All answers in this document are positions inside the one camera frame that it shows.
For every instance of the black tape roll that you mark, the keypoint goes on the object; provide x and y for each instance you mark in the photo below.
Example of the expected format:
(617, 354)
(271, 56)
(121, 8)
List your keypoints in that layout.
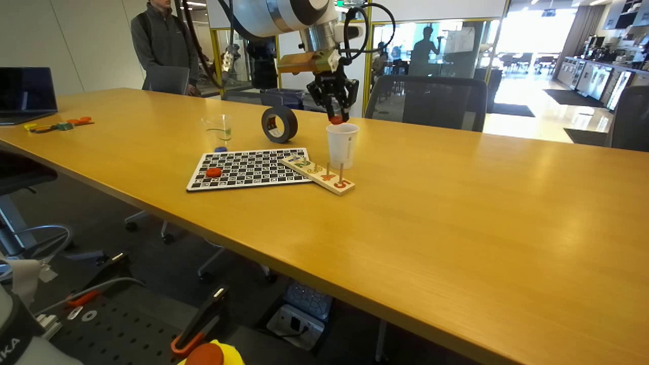
(279, 124)

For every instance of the checkerboard calibration board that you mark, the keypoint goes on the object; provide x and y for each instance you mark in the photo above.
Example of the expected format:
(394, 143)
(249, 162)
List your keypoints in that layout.
(244, 168)

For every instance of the person in grey jacket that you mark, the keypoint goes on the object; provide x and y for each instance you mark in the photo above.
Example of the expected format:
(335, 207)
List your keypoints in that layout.
(160, 44)

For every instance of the white paper cup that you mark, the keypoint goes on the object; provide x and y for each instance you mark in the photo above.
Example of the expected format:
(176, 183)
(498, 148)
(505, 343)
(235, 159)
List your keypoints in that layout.
(341, 144)

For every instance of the floor power box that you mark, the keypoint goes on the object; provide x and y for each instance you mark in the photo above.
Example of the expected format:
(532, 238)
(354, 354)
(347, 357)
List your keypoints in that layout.
(302, 315)

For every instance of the transparent plastic cup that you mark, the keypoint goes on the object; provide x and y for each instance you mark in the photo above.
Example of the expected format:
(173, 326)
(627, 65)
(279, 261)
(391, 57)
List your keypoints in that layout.
(221, 131)

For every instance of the wooden number peg board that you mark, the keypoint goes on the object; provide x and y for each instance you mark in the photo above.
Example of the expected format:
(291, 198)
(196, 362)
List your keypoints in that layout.
(322, 174)

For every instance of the yellow red emergency stop button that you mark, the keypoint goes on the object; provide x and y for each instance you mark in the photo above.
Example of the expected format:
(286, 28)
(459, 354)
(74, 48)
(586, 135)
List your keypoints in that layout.
(213, 354)

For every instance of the orange green tool on table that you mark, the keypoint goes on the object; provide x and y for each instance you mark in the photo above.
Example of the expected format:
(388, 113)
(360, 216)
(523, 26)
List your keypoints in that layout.
(65, 124)

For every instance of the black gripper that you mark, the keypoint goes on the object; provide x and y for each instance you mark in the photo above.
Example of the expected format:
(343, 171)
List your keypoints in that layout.
(335, 91)

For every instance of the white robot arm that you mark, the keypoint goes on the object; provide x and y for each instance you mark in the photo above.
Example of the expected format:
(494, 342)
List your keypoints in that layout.
(326, 45)

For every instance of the orange disc board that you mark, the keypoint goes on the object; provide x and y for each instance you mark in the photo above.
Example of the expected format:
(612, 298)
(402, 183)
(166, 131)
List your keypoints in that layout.
(213, 172)
(335, 120)

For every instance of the black laptop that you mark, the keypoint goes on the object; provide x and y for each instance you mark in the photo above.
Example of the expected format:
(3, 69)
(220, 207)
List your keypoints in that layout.
(27, 91)

